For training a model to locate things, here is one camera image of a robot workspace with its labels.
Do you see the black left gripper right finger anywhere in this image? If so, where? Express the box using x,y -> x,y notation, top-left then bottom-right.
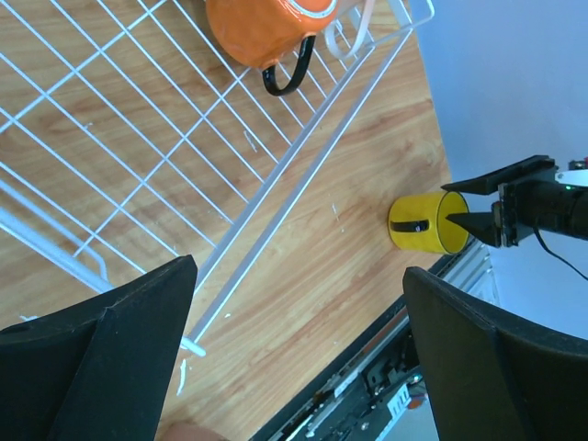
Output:
402,266 -> 587,440

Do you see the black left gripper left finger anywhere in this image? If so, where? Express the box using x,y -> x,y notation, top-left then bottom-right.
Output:
1,255 -> 198,440

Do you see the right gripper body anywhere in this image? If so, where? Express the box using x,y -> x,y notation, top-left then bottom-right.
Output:
492,181 -> 587,247

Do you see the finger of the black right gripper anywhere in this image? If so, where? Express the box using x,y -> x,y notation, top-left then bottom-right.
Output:
446,212 -> 499,246
441,155 -> 555,196

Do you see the yellow glass mug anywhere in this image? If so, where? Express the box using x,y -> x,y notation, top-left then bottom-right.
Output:
388,191 -> 469,254

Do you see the orange glass mug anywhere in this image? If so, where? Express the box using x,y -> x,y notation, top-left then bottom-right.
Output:
206,0 -> 338,96

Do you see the small white pink-handled cup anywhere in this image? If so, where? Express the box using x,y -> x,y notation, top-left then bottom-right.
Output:
162,422 -> 226,441

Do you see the pink mug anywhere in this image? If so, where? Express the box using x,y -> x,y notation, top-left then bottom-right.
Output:
323,0 -> 376,61

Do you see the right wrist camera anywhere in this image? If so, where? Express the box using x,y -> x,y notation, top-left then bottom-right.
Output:
555,157 -> 588,187

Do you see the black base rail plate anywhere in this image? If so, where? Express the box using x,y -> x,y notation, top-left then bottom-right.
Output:
250,250 -> 495,441

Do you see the white wire dish rack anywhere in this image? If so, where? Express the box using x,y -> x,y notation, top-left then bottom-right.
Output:
0,0 -> 435,358

